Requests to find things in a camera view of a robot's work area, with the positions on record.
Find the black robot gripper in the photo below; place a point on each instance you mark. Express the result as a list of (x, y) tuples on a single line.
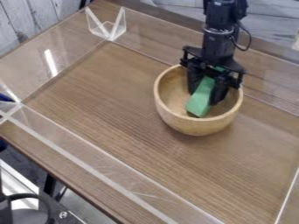
[(214, 54)]

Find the green rectangular block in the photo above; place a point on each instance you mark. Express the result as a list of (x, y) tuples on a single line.
[(199, 102)]

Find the brown wooden bowl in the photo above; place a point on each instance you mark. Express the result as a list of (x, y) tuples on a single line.
[(170, 97)]

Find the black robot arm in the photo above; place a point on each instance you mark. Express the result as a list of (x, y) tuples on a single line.
[(223, 16)]

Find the blue object at left edge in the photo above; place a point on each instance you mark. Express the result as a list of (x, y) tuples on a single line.
[(4, 98)]

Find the black table leg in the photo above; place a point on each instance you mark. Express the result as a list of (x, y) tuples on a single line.
[(49, 184)]

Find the clear acrylic corner bracket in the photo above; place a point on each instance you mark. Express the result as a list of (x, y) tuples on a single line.
[(107, 30)]

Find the grey metal base plate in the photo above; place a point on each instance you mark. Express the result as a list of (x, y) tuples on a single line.
[(60, 214)]

